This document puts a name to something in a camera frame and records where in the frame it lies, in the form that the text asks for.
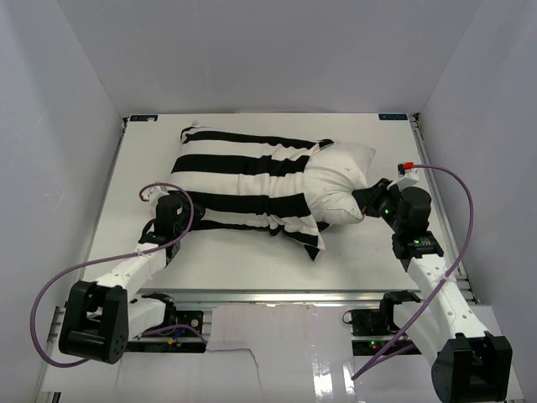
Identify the purple cable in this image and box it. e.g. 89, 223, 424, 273
29, 182, 209, 369
352, 163, 474, 381

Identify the blue corner label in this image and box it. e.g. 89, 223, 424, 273
378, 113, 408, 121
129, 114, 159, 122

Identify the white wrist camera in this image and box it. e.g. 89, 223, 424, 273
387, 162, 420, 191
138, 183, 169, 207

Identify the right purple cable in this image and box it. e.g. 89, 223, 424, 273
352, 163, 474, 381

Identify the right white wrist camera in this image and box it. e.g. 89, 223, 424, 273
387, 162, 420, 191

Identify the aluminium table frame rail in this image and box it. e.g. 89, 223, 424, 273
409, 113, 475, 302

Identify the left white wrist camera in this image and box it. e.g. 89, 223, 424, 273
138, 183, 169, 207

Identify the white pillow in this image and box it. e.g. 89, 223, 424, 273
304, 143, 375, 226

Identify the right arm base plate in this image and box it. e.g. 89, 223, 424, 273
341, 308, 399, 357

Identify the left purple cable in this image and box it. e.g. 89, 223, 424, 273
29, 182, 209, 369

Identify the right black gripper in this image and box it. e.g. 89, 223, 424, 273
353, 179, 405, 233

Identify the black white striped pillowcase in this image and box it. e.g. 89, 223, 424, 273
169, 127, 334, 260

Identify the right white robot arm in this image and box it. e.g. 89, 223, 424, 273
352, 179, 513, 402

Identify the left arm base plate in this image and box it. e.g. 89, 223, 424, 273
127, 311, 208, 353

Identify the left blue corner label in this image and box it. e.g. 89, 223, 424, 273
129, 114, 159, 122

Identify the right blue corner label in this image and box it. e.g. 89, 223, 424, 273
378, 113, 408, 121

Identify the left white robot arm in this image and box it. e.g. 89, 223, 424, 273
58, 192, 205, 364

